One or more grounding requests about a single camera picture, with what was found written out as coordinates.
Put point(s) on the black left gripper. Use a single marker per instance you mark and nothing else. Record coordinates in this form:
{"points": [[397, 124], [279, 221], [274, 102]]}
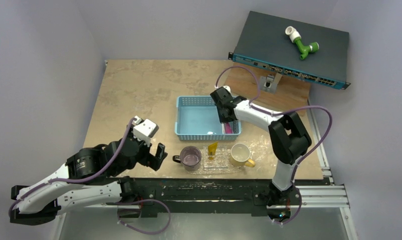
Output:
{"points": [[152, 160]]}

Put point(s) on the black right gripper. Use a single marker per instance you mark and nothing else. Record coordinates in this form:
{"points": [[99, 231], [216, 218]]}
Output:
{"points": [[225, 112]]}

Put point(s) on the pink toothpaste tube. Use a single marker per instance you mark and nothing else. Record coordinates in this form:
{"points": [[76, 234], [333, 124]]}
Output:
{"points": [[228, 129]]}

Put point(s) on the purple mug black handle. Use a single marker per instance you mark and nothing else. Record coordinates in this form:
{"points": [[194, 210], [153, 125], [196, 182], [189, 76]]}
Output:
{"points": [[190, 158]]}

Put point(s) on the light blue perforated basket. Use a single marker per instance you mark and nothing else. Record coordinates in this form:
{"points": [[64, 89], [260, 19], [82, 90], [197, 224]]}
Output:
{"points": [[197, 115]]}

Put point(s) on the yellow mug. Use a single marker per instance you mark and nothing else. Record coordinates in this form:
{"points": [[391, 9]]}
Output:
{"points": [[240, 155]]}

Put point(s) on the clear textured square dish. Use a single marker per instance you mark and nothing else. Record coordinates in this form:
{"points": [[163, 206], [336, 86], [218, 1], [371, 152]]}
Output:
{"points": [[220, 161]]}

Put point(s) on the textured clear oval tray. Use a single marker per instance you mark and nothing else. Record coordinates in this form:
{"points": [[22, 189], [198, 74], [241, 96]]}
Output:
{"points": [[232, 169]]}

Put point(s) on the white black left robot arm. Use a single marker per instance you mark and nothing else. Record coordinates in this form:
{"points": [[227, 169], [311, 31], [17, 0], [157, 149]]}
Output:
{"points": [[89, 177]]}

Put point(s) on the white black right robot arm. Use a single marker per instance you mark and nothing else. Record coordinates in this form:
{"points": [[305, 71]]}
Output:
{"points": [[289, 137]]}

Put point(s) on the wooden board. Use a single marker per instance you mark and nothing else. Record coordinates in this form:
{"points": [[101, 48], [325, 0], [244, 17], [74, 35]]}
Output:
{"points": [[290, 92]]}

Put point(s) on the green white pipe fitting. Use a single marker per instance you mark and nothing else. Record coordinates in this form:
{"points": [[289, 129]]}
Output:
{"points": [[304, 49]]}

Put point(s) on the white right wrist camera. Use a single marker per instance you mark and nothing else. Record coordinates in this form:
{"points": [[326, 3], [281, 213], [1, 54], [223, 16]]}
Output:
{"points": [[227, 88]]}

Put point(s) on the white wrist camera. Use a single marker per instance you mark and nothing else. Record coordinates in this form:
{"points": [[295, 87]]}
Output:
{"points": [[227, 88], [144, 130]]}

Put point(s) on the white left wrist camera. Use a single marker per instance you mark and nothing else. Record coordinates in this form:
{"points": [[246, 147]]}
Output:
{"points": [[144, 130]]}

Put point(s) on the black metal base frame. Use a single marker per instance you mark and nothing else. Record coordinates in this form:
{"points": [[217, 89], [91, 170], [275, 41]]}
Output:
{"points": [[256, 197]]}

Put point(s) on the grey metal camera mount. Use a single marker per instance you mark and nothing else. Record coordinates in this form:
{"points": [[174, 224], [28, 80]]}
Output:
{"points": [[269, 83]]}

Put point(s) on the dark grey network switch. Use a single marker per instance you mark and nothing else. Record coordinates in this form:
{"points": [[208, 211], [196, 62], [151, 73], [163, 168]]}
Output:
{"points": [[263, 44]]}

